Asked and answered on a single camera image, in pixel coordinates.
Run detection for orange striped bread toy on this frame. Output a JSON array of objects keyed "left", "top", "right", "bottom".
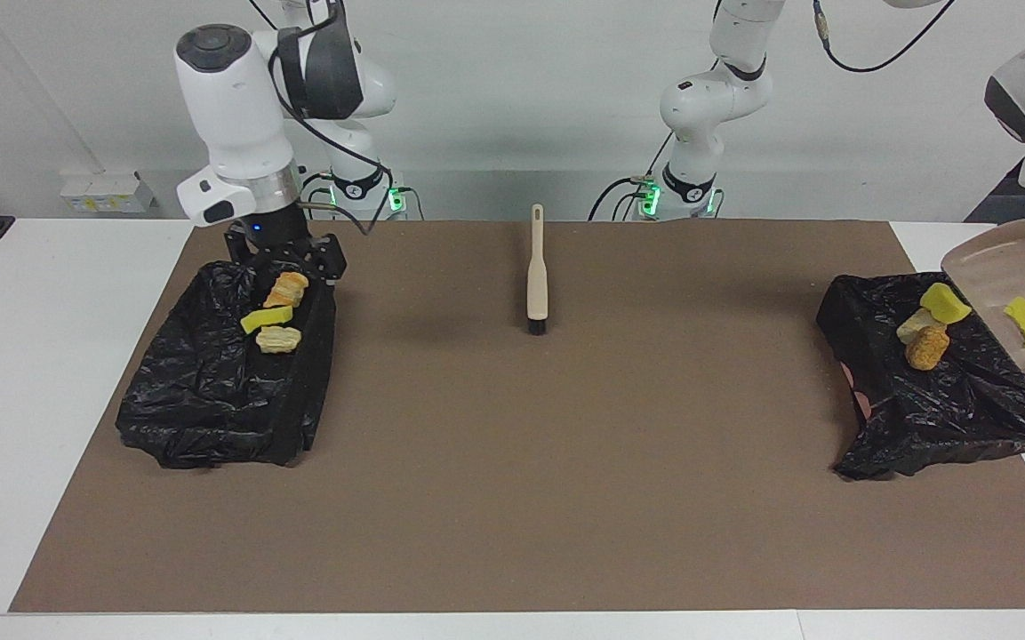
[{"left": 265, "top": 271, "right": 310, "bottom": 309}]

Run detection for pale trash lump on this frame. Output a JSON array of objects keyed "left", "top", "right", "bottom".
[
  {"left": 896, "top": 308, "right": 950, "bottom": 346},
  {"left": 256, "top": 325, "right": 303, "bottom": 355}
]

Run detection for beige hand brush black bristles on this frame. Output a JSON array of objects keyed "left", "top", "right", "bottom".
[{"left": 526, "top": 204, "right": 549, "bottom": 336}]

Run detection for beige plastic dustpan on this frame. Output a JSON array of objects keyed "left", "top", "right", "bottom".
[{"left": 941, "top": 218, "right": 1025, "bottom": 371}]

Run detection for left black plastic bag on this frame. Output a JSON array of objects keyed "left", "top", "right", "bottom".
[{"left": 115, "top": 252, "right": 337, "bottom": 469}]

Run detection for black plastic bag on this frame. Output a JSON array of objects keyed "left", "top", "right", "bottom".
[
  {"left": 115, "top": 252, "right": 337, "bottom": 469},
  {"left": 816, "top": 272, "right": 1025, "bottom": 481}
]

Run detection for brown table mat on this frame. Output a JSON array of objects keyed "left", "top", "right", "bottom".
[{"left": 8, "top": 220, "right": 1025, "bottom": 614}]

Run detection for right black plastic bag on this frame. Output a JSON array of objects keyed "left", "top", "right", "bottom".
[{"left": 816, "top": 272, "right": 1025, "bottom": 481}]

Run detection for black right base cables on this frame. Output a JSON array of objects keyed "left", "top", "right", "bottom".
[{"left": 287, "top": 172, "right": 335, "bottom": 221}]

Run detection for black base cables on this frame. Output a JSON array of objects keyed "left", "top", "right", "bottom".
[
  {"left": 589, "top": 138, "right": 677, "bottom": 221},
  {"left": 287, "top": 172, "right": 335, "bottom": 221}
]

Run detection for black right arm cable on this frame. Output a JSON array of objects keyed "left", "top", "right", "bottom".
[{"left": 245, "top": 0, "right": 399, "bottom": 236}]

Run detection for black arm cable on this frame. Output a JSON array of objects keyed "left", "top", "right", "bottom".
[
  {"left": 813, "top": 0, "right": 957, "bottom": 74},
  {"left": 245, "top": 0, "right": 399, "bottom": 236}
]

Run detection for white wall socket boxes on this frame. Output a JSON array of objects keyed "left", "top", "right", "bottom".
[{"left": 59, "top": 171, "right": 157, "bottom": 214}]

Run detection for black left base cables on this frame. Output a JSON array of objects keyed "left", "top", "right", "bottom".
[{"left": 589, "top": 138, "right": 677, "bottom": 221}]

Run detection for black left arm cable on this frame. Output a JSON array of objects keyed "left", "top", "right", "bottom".
[{"left": 813, "top": 0, "right": 957, "bottom": 74}]

